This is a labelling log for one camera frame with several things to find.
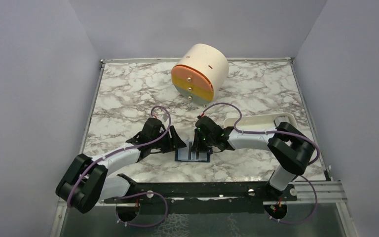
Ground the blue card holder wallet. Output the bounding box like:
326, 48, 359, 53
175, 141, 213, 162

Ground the round beige drawer cabinet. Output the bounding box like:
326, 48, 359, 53
171, 43, 229, 106

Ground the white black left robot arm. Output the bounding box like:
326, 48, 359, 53
55, 118, 186, 213

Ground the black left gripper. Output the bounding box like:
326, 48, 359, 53
150, 126, 186, 154

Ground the white rectangular plastic tray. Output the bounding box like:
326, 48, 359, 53
236, 113, 298, 131

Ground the black metal base rail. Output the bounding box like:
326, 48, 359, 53
103, 181, 297, 214

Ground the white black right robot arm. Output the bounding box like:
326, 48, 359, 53
191, 116, 318, 201

